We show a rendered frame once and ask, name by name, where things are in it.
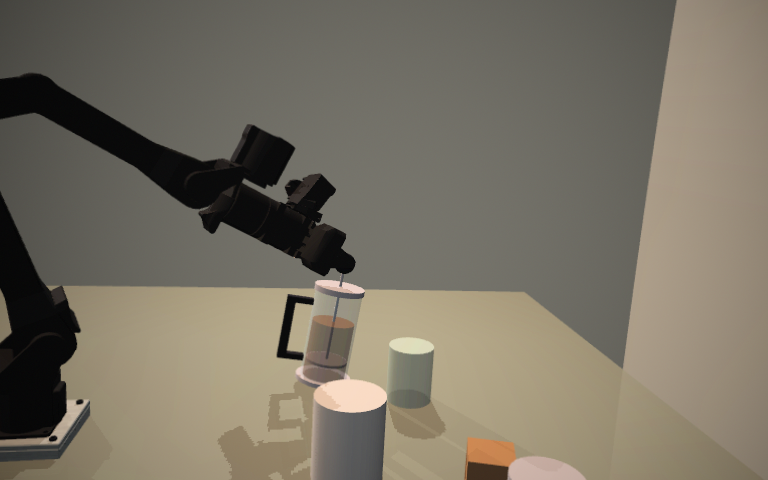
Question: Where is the orange block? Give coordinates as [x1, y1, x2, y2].
[464, 438, 517, 480]

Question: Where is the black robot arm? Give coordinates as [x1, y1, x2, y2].
[0, 72, 336, 440]

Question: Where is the glass french press with black handle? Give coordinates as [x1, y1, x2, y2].
[277, 265, 365, 389]

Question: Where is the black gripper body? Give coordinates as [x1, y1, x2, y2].
[250, 197, 346, 276]

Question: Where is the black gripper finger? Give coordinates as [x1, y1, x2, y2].
[331, 248, 356, 268]
[293, 220, 316, 259]

